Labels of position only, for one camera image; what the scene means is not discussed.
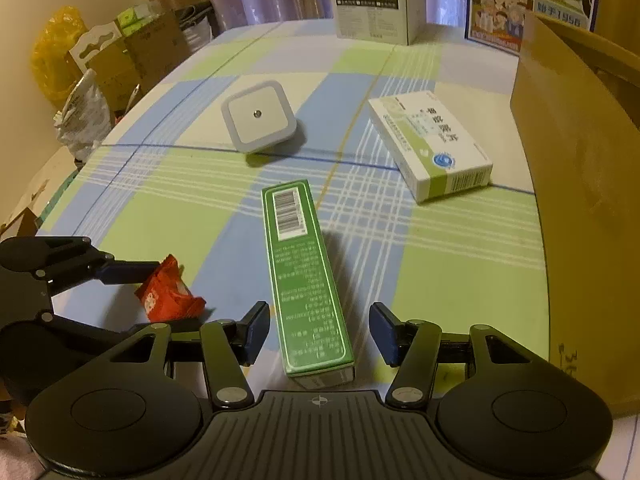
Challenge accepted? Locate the brown cardboard box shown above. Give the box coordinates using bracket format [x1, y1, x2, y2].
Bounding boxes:
[95, 10, 188, 107]

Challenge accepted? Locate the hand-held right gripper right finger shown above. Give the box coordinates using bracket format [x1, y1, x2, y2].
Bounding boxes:
[369, 301, 551, 408]

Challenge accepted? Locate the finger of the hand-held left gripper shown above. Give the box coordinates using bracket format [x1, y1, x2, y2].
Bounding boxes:
[0, 236, 162, 306]
[0, 312, 153, 403]

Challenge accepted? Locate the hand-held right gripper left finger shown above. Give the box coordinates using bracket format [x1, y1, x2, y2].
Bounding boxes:
[92, 301, 271, 408]

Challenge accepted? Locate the white hanger cardboard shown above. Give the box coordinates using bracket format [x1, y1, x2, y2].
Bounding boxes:
[67, 22, 123, 70]

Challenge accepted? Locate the red snack packet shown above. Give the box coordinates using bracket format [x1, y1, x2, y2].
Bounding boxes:
[134, 254, 207, 323]

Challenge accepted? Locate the white product box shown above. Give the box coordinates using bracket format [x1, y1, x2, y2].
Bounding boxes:
[334, 0, 428, 46]

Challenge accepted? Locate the crumpled white plastic bag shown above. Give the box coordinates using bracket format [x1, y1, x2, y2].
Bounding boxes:
[54, 69, 113, 158]

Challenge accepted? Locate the long green box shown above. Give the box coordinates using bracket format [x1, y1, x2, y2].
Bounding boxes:
[261, 179, 357, 391]

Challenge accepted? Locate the white green medicine box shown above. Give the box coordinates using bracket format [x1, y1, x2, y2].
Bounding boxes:
[368, 92, 493, 204]

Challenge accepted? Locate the yellow plastic bag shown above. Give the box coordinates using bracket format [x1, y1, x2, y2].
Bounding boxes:
[31, 6, 93, 108]

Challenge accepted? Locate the blue milk carton box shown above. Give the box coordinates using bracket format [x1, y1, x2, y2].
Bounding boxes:
[465, 0, 598, 53]

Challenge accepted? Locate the green tissue box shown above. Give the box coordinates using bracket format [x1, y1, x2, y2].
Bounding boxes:
[117, 2, 163, 31]

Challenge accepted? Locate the brown cardboard piece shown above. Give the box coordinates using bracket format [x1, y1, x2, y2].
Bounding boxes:
[0, 175, 51, 238]

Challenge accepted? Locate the large cardboard box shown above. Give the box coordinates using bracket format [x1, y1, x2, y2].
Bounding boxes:
[510, 12, 640, 418]

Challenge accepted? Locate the checked tablecloth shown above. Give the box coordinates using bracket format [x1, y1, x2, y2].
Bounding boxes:
[37, 17, 556, 396]

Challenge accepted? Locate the black and white bag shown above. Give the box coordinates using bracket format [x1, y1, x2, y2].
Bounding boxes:
[175, 0, 221, 53]

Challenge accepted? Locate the white square night light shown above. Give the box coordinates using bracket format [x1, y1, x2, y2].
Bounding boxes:
[221, 79, 299, 155]

